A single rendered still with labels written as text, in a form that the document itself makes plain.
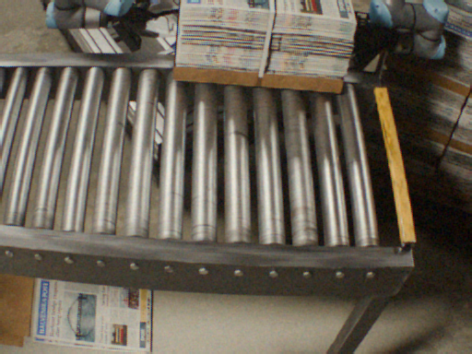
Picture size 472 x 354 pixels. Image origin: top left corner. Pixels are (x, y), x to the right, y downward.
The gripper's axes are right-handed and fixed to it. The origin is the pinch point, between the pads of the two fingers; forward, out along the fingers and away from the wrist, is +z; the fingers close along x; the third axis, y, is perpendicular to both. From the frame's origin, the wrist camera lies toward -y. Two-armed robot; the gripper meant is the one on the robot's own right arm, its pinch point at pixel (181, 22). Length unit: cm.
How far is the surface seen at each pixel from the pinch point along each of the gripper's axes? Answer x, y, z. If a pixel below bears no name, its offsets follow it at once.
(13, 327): -46, -82, -48
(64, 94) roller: -27.1, -1.1, -25.4
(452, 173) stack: 5, -53, 93
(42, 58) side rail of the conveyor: -15.1, -0.4, -33.3
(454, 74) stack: 6, -11, 80
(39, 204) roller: -57, -3, -26
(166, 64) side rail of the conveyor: -16.3, -0.4, -2.5
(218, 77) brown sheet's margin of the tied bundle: -23.0, 2.0, 9.1
